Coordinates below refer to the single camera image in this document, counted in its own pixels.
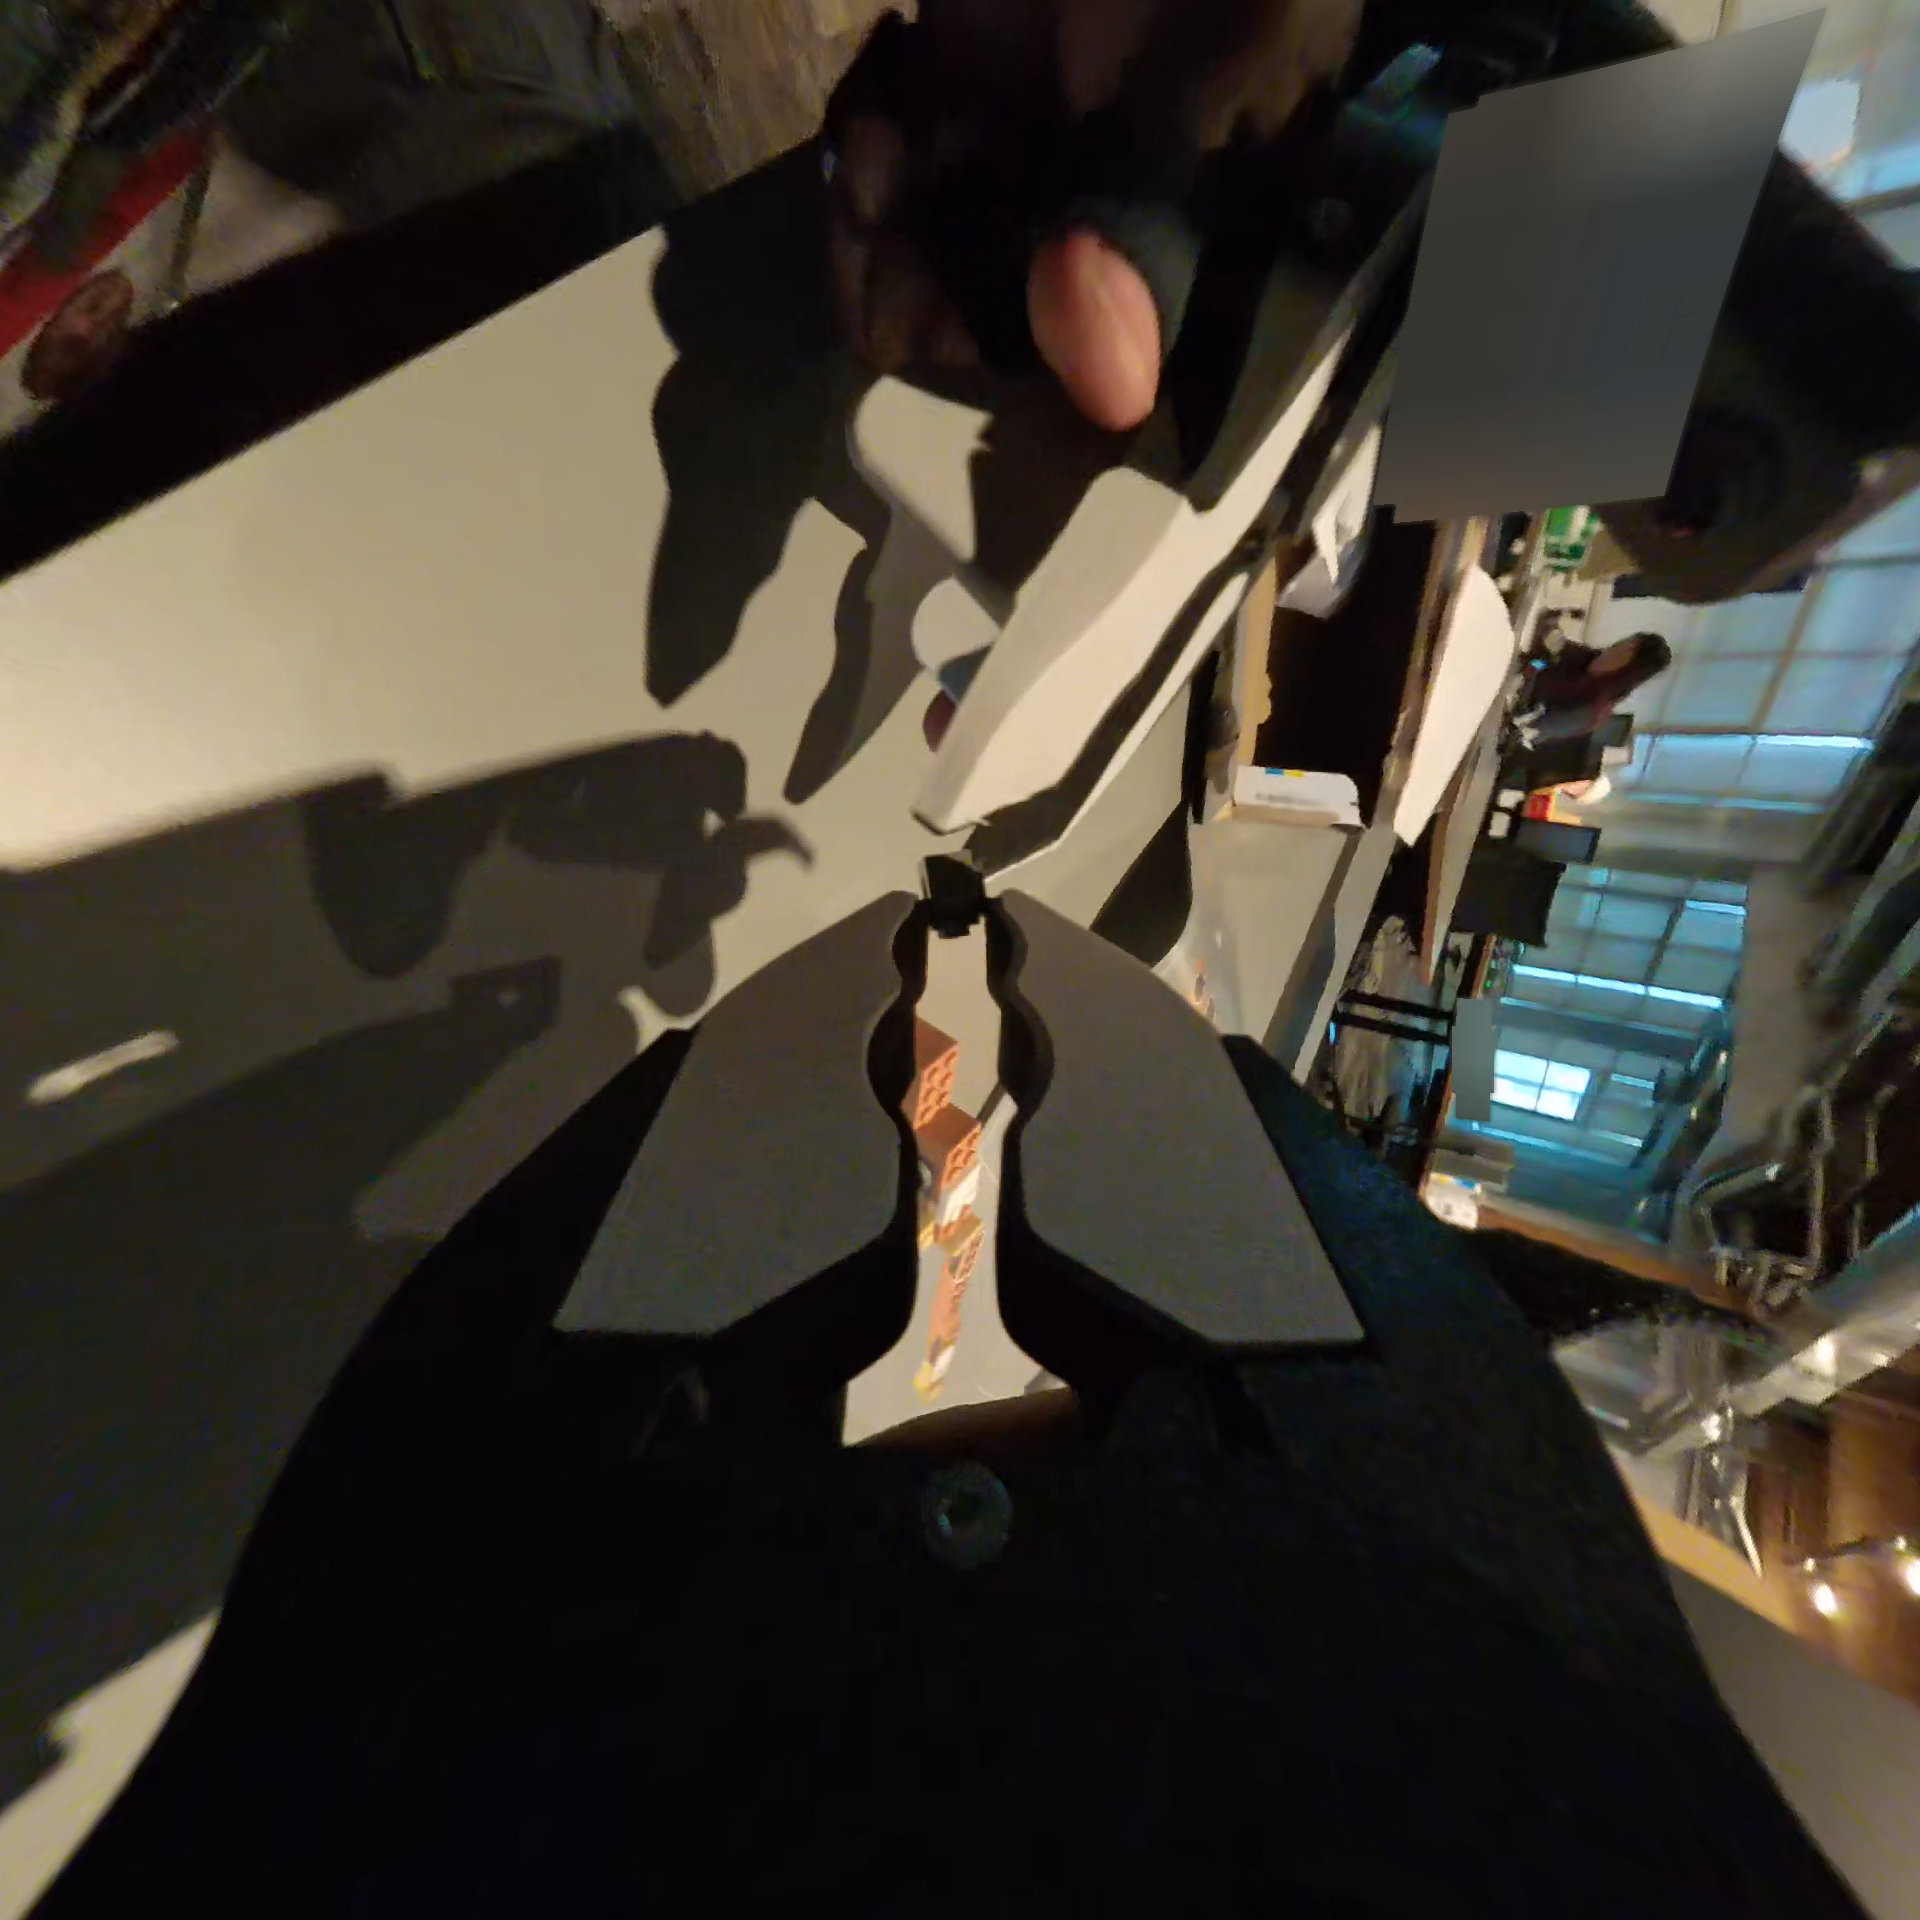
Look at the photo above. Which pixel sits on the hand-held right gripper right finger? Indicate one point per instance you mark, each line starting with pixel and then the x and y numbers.
pixel 1184 1184

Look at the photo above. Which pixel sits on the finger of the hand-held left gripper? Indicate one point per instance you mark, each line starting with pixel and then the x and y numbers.
pixel 1079 629

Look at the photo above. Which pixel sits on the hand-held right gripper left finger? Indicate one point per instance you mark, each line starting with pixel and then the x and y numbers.
pixel 722 1170

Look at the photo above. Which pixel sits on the brown toy brick model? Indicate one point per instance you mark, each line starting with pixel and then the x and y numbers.
pixel 950 1096

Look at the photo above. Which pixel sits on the small black brick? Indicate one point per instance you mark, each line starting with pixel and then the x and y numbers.
pixel 954 892

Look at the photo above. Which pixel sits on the grey desk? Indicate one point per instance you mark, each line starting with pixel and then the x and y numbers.
pixel 375 599

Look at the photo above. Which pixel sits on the person's left hand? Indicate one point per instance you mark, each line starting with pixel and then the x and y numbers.
pixel 1095 329

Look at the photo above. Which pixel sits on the white cardboard box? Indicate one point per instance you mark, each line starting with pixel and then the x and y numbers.
pixel 1290 803

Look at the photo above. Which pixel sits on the silver ventilation duct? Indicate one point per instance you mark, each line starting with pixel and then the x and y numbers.
pixel 1845 1201

